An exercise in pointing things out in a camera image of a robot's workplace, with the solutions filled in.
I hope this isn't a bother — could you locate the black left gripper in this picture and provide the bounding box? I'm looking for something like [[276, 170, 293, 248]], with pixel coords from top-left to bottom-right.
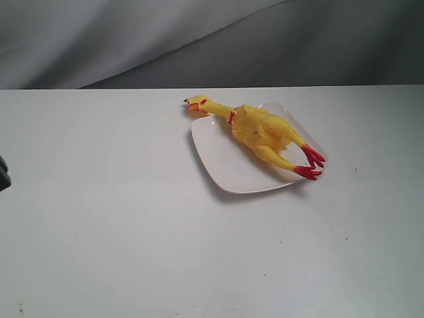
[[0, 156, 11, 191]]

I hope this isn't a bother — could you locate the grey fabric backdrop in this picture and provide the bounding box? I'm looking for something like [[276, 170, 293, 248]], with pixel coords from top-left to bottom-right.
[[1, 1, 423, 89]]

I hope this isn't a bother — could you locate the yellow rubber chicken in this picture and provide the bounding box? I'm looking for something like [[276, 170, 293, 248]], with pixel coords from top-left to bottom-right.
[[183, 95, 325, 180]]

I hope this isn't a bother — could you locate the white square plate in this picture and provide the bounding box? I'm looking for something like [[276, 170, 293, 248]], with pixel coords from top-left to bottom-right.
[[191, 103, 329, 194]]

